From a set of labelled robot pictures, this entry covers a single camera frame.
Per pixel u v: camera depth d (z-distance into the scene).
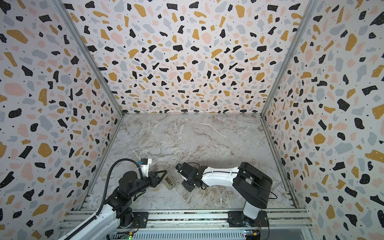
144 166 0.73
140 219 0.73
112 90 1.08
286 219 0.77
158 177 0.77
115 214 0.58
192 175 0.66
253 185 0.45
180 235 0.70
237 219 0.74
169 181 0.79
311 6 0.71
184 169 0.67
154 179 0.71
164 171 0.78
